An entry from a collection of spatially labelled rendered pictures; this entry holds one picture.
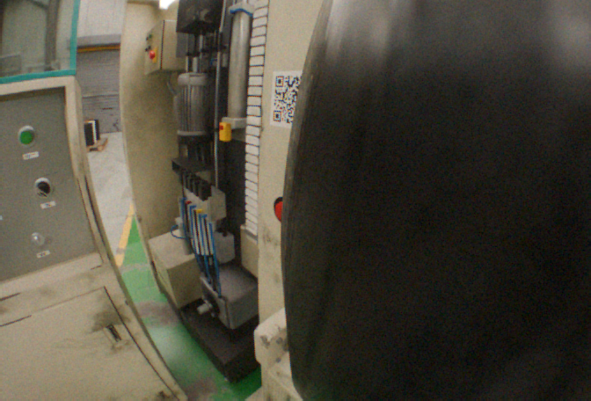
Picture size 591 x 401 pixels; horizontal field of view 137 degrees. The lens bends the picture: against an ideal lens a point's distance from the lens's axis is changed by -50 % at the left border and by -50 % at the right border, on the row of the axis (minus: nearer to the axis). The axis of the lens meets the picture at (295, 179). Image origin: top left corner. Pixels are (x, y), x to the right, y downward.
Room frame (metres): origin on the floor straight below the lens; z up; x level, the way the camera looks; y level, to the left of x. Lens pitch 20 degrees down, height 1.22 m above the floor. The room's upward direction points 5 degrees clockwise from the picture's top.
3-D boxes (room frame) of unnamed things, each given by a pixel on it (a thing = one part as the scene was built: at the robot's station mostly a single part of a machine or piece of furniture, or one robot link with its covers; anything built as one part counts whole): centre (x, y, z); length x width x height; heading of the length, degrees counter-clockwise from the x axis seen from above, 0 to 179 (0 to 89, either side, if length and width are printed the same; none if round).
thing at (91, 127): (4.48, 5.41, 0.38); 1.20 x 0.80 x 0.76; 38
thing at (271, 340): (0.32, -0.10, 0.90); 0.40 x 0.03 x 0.10; 140
